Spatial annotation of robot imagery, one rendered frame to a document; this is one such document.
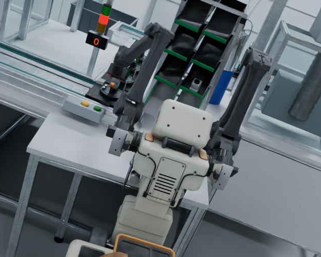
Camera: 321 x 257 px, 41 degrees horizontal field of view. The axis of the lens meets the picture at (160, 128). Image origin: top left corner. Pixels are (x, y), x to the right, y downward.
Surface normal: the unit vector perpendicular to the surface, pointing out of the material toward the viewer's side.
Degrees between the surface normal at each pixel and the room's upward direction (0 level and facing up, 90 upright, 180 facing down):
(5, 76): 90
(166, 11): 90
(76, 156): 0
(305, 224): 90
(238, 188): 90
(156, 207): 82
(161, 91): 45
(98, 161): 0
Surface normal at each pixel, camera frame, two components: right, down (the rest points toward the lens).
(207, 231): 0.33, -0.83
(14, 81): -0.17, 0.42
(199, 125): 0.18, -0.22
